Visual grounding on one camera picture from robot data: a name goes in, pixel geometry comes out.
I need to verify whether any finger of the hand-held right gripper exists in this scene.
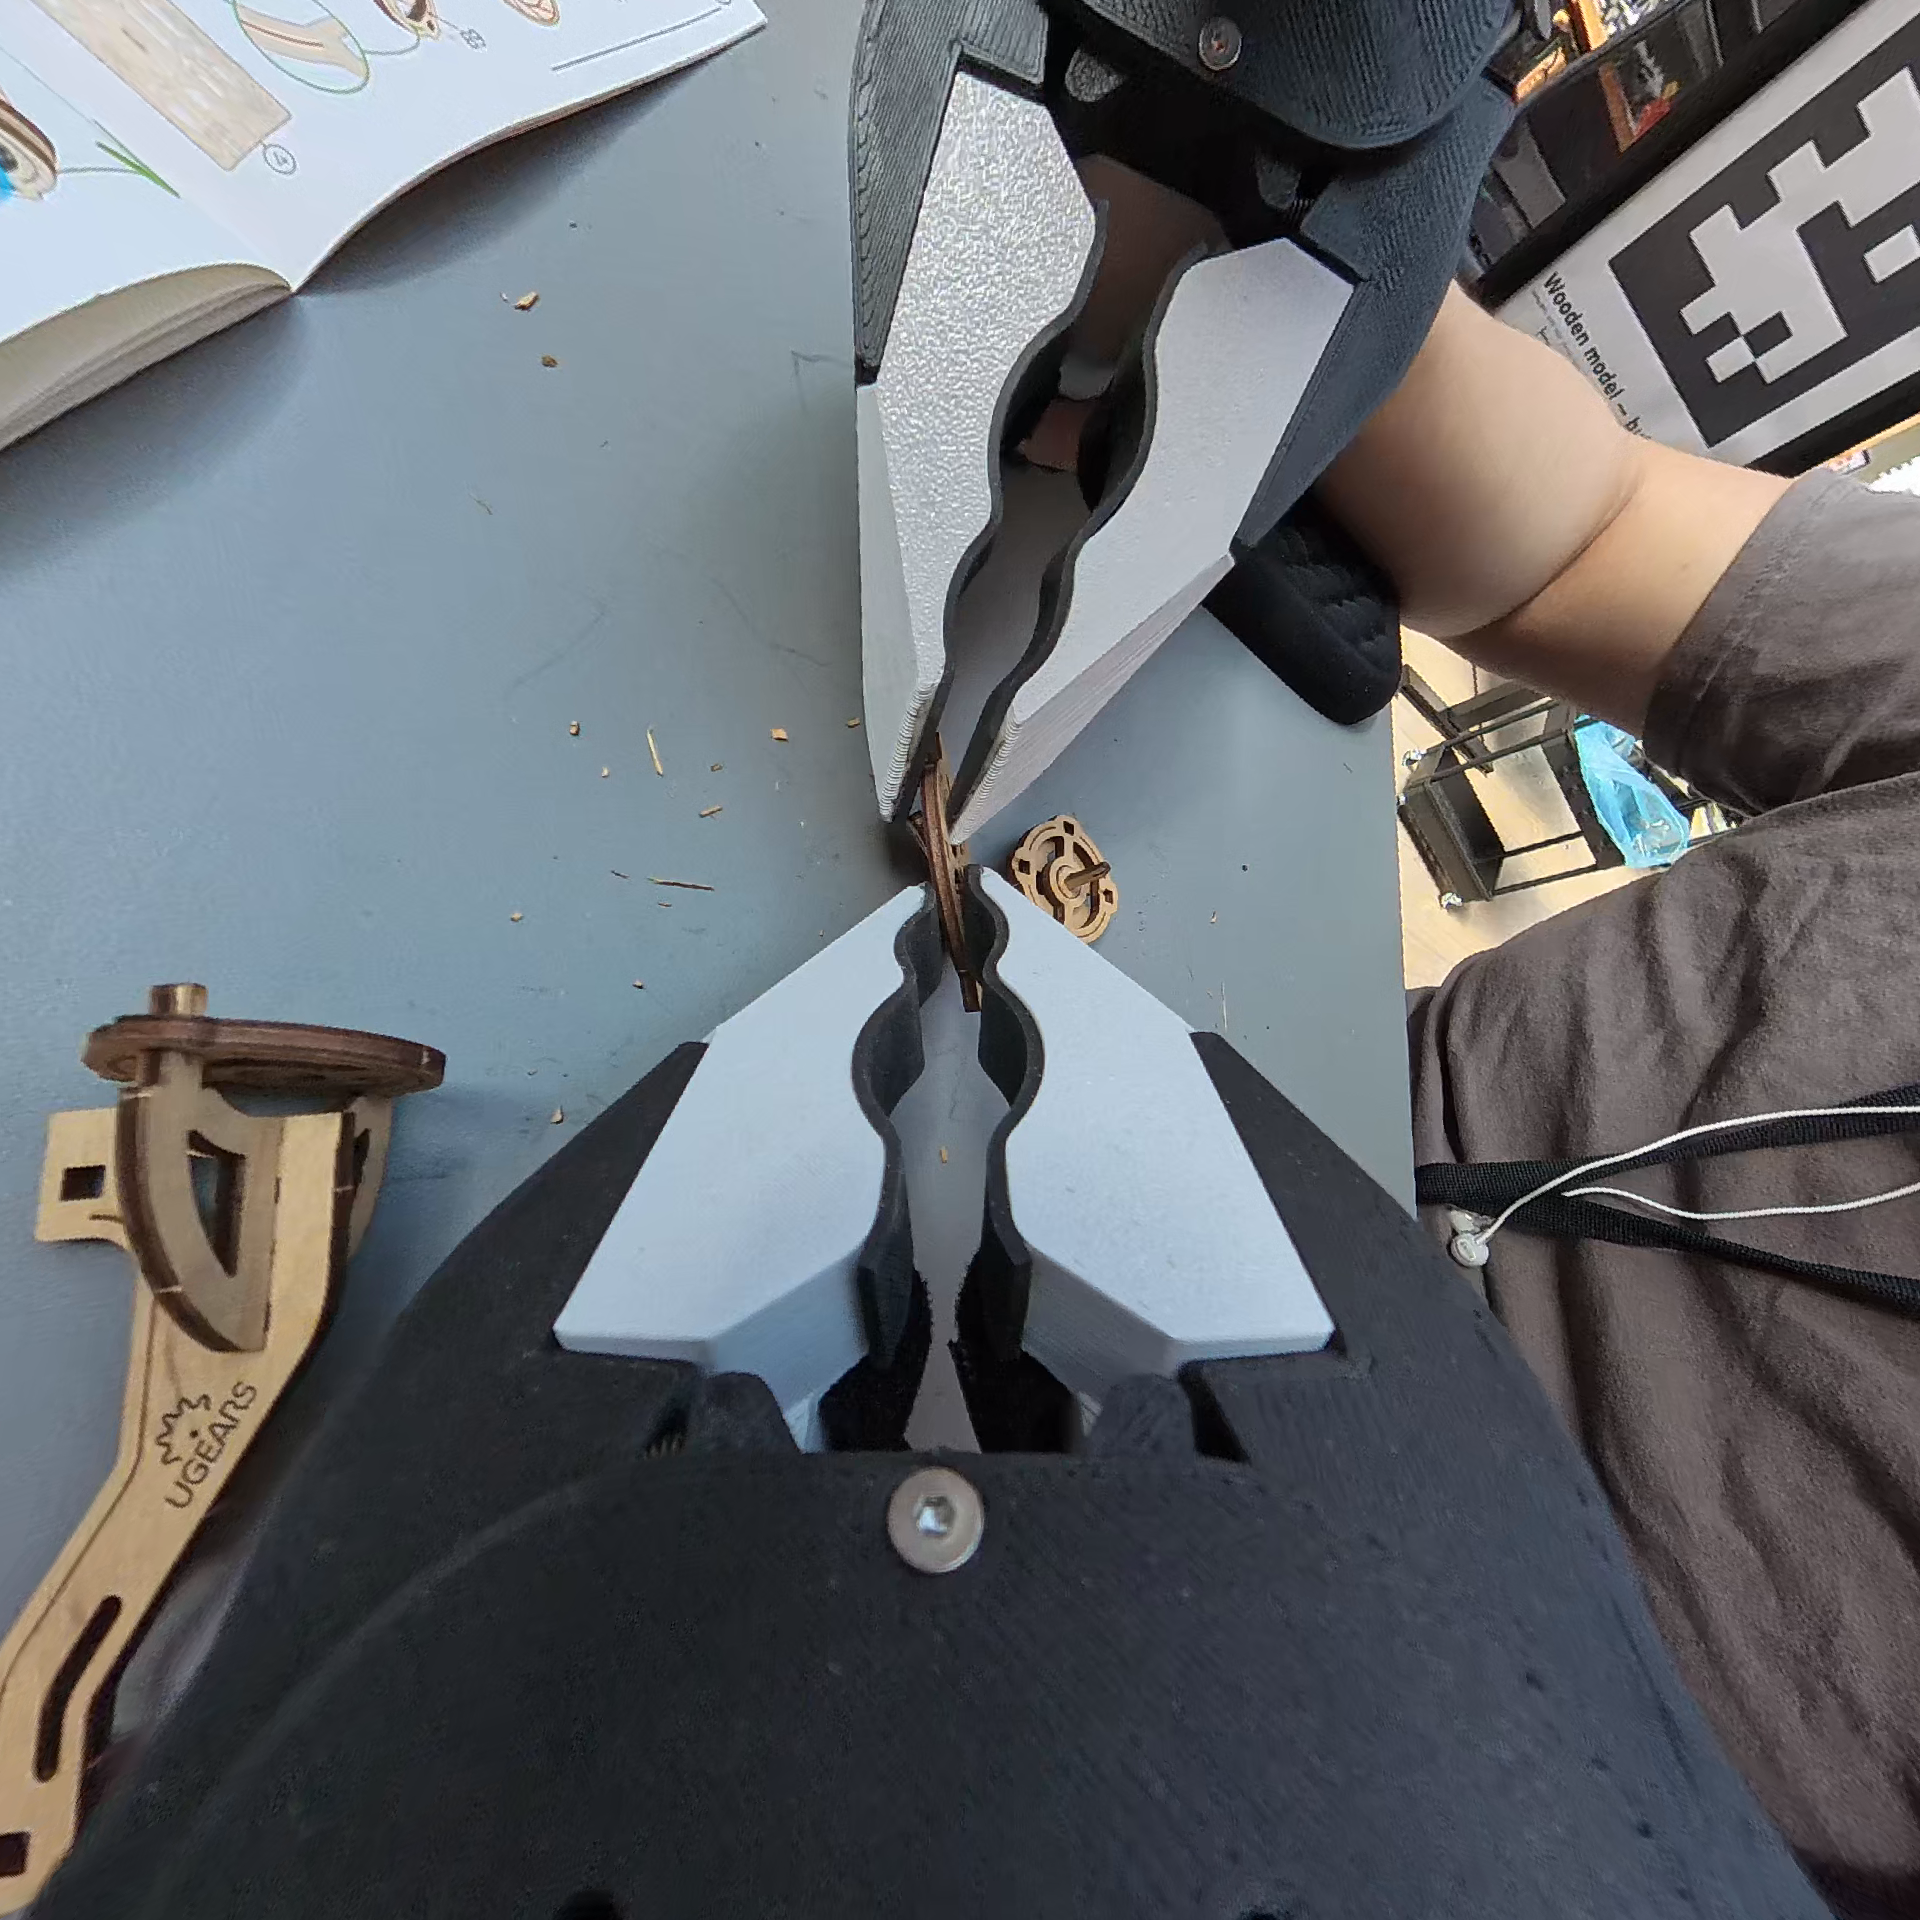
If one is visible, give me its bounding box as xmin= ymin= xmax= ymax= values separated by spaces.
xmin=853 ymin=66 xmax=1104 ymax=825
xmin=944 ymin=240 xmax=1361 ymax=846

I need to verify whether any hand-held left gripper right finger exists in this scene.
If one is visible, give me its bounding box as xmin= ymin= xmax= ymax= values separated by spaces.
xmin=976 ymin=871 xmax=1340 ymax=1453

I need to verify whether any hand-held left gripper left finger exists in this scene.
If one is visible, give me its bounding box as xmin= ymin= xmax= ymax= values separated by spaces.
xmin=550 ymin=881 xmax=924 ymax=1453

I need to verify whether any round brown wooden disc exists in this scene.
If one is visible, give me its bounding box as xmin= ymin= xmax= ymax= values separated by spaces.
xmin=920 ymin=732 xmax=988 ymax=1014

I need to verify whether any person's right forearm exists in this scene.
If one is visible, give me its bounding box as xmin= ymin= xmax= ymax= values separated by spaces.
xmin=1318 ymin=277 xmax=1800 ymax=694

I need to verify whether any small wooden gear with axle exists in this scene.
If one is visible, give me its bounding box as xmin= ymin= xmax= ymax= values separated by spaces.
xmin=1009 ymin=814 xmax=1120 ymax=945

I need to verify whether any black metal rack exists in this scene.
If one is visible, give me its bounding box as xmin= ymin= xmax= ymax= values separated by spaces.
xmin=1400 ymin=668 xmax=1660 ymax=905

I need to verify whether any framed black white marker sign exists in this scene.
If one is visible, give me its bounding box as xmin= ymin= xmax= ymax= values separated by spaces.
xmin=1492 ymin=0 xmax=1920 ymax=472

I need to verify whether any blue plastic bag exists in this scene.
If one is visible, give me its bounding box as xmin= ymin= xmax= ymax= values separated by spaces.
xmin=1576 ymin=719 xmax=1694 ymax=869

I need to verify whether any white instruction booklet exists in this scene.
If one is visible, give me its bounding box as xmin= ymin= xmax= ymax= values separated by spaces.
xmin=0 ymin=0 xmax=770 ymax=453

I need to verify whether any black strap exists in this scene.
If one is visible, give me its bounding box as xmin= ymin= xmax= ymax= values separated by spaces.
xmin=1416 ymin=1084 xmax=1920 ymax=1326

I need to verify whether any white cord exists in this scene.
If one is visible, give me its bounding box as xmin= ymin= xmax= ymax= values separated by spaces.
xmin=1446 ymin=1102 xmax=1920 ymax=1269

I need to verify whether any wooden model frame with handle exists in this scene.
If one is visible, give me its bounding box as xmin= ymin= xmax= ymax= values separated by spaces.
xmin=0 ymin=982 xmax=448 ymax=1906

